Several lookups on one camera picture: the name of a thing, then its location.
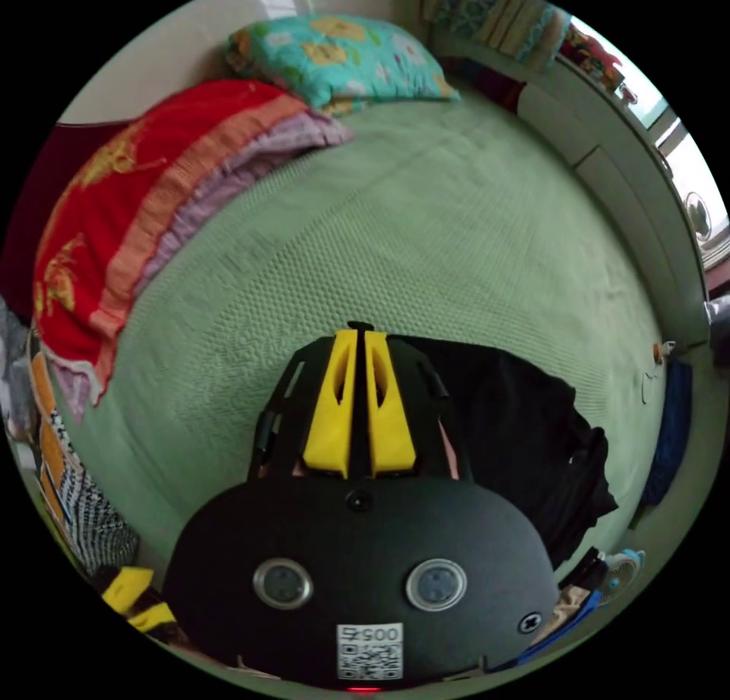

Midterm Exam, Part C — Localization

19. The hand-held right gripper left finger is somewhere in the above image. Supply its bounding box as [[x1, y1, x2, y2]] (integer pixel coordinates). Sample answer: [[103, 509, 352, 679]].
[[303, 330, 359, 480]]

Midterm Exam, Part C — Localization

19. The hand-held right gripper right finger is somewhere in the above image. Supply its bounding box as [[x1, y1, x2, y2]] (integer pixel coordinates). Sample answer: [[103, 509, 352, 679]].
[[364, 330, 417, 479]]

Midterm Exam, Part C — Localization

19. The black t-shirt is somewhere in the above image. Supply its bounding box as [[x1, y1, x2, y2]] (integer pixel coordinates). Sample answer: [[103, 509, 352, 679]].
[[393, 334, 620, 570]]

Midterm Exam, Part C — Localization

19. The pile of clothes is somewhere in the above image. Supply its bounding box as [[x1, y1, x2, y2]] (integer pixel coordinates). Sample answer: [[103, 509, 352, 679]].
[[28, 350, 141, 577]]

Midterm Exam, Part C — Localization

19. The bed with green woven mat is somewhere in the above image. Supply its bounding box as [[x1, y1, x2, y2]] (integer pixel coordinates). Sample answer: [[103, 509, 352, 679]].
[[51, 78, 706, 575]]

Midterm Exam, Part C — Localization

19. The small white and blue fan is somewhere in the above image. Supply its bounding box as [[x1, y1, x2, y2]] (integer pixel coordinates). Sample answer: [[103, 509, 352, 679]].
[[592, 549, 649, 607]]

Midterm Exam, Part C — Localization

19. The blue cloth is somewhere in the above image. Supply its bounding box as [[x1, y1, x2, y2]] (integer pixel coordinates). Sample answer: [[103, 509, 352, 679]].
[[638, 357, 694, 508]]

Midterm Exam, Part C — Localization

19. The red and purple pillow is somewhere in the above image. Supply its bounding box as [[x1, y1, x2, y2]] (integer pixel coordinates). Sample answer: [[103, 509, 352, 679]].
[[31, 78, 356, 423]]

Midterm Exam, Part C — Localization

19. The teal floral pillow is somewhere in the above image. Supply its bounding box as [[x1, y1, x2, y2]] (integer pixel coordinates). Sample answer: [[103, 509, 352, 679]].
[[223, 14, 462, 117]]

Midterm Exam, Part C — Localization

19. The window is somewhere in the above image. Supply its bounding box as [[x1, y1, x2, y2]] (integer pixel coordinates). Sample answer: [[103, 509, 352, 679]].
[[561, 15, 730, 271]]

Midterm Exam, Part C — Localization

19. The patterned curtain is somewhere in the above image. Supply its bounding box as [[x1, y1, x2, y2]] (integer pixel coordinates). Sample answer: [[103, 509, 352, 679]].
[[424, 0, 573, 75]]

